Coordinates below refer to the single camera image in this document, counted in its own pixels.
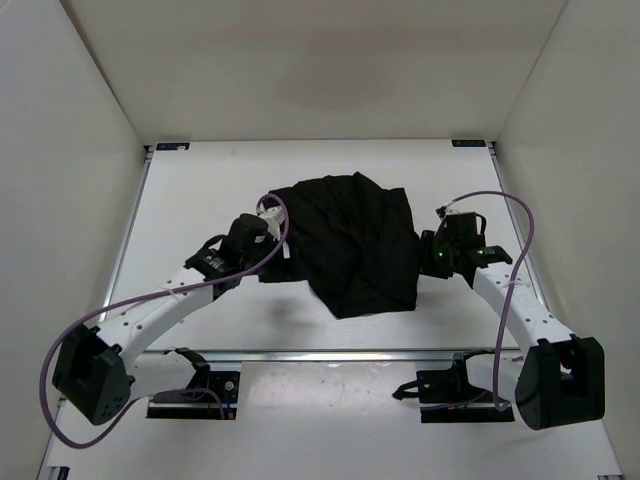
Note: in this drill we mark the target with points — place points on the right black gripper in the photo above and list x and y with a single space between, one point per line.
428 240

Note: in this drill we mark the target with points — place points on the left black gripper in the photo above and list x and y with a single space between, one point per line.
269 238

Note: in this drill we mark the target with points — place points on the black pleated skirt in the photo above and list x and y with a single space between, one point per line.
353 242

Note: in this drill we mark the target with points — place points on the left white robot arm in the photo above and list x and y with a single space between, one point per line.
100 369

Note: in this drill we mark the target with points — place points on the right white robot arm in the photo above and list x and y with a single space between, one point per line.
560 377

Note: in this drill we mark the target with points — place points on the right blue corner label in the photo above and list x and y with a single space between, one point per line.
468 143

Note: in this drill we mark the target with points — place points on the blue corner label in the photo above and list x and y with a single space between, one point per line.
468 143
172 146

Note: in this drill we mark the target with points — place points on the left blue corner label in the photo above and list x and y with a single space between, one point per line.
172 146

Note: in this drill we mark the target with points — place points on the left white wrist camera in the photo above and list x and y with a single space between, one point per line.
279 226

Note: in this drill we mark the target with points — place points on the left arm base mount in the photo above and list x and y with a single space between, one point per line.
212 394

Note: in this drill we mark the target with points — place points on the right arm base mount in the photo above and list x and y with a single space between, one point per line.
447 397

